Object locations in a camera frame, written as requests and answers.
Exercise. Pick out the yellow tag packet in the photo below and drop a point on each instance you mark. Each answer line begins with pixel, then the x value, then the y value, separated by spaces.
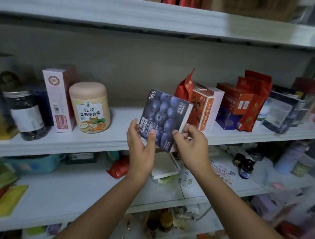
pixel 12 199

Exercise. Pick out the white flat box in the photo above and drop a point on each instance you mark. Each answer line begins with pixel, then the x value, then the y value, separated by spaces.
pixel 165 167

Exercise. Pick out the beige cylinder canister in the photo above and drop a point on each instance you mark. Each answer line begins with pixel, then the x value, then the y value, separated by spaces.
pixel 90 108

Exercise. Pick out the red-brown box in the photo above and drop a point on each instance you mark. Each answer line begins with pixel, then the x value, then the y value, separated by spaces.
pixel 59 98

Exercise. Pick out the person's left hand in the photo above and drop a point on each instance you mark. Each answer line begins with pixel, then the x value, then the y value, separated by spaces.
pixel 140 157

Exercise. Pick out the teal pouch bag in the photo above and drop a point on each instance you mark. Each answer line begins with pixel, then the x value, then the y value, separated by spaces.
pixel 113 155

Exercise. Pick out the person's left forearm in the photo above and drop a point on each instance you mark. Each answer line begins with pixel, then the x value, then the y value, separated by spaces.
pixel 98 211

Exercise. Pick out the red pouch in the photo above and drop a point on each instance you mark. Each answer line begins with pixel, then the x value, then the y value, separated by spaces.
pixel 119 168

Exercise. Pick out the person's right forearm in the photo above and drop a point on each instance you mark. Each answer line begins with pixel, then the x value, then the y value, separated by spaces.
pixel 236 211

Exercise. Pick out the green snack packet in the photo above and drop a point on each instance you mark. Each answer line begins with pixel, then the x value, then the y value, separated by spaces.
pixel 7 177

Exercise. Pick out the dark glass jar silver lid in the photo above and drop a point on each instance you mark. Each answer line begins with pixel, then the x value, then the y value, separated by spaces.
pixel 27 115

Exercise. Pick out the yellow box white label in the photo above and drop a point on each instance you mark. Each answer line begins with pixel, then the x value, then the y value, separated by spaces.
pixel 6 129

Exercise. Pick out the red box white edge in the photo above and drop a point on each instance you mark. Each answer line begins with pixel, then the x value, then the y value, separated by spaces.
pixel 204 108

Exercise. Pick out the lavender bottle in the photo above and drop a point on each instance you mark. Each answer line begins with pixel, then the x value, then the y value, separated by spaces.
pixel 290 157

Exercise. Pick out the dark red foil pouches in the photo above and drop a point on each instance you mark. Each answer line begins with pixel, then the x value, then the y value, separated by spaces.
pixel 246 101

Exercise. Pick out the small dark bottle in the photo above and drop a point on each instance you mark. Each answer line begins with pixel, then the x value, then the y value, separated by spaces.
pixel 238 160
pixel 246 170

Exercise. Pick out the teal plastic basket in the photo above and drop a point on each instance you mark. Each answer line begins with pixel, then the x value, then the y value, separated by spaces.
pixel 32 164

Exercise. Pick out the small black grey boxes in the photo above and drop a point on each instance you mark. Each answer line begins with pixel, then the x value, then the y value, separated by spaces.
pixel 81 157

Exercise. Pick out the small green jar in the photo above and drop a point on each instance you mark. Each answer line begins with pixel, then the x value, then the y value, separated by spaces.
pixel 302 168

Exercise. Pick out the person's right hand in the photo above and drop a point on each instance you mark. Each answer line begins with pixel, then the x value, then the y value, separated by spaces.
pixel 194 150

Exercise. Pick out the white metal shelving unit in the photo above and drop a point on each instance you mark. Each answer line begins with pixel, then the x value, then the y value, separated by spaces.
pixel 98 140

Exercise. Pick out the white colourful sticker sheet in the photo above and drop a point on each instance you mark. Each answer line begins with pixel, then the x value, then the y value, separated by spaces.
pixel 224 173

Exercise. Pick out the black box white edge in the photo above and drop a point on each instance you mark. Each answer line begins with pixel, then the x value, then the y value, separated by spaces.
pixel 165 115

